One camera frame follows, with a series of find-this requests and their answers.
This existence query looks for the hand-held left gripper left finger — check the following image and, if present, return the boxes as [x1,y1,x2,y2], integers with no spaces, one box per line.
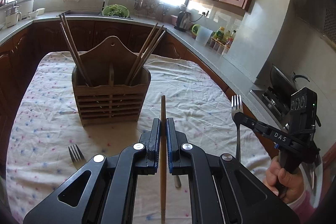
[23,118,161,224]

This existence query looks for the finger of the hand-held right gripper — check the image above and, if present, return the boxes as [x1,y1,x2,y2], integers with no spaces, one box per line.
[234,112,274,136]

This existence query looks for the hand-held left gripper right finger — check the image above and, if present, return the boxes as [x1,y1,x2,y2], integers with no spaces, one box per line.
[166,118,301,224]

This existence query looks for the metal fork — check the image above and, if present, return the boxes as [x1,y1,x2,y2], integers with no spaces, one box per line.
[68,144,86,169]
[231,94,243,160]

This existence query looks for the wooden chopstick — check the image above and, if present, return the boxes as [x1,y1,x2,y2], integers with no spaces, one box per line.
[133,30,167,83]
[127,25,162,85]
[129,26,165,85]
[160,95,167,224]
[60,24,87,86]
[59,14,89,86]
[125,23,159,85]
[62,13,93,87]

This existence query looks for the wooden slatted utensil holder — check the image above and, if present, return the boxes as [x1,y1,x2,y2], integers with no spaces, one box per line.
[71,35,152,127]

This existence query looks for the person's right forearm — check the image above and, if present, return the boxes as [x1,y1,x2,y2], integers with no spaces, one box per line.
[287,187,319,224]

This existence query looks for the person's right hand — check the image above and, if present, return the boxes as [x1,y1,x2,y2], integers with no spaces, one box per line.
[265,154,306,205]

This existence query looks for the gas stove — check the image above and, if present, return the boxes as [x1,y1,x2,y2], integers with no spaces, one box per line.
[249,85,297,122]

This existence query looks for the black wok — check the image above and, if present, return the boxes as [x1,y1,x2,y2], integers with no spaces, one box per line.
[269,64,310,98]

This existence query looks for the white floral tablecloth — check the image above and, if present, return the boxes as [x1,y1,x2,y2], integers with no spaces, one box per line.
[5,51,276,224]

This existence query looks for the grey stone countertop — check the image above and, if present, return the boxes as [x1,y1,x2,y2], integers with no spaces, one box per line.
[0,10,289,125]

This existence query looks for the row of spice jars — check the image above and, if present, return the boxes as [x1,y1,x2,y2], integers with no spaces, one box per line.
[209,38,229,56]

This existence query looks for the steel electric kettle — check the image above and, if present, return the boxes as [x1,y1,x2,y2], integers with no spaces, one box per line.
[174,11,191,31]

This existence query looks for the kitchen tool stand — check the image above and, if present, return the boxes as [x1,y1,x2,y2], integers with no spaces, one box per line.
[161,2,170,22]

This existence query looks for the green colander with vegetables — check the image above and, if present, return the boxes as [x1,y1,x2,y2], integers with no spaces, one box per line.
[102,4,130,18]

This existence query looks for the kitchen sink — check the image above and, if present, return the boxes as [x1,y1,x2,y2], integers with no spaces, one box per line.
[56,10,133,20]

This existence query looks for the white electric cooker pot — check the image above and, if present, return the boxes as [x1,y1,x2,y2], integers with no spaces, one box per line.
[16,0,35,18]

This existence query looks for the white pitcher with green handle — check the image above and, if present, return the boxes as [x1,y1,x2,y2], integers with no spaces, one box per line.
[192,24,214,46]

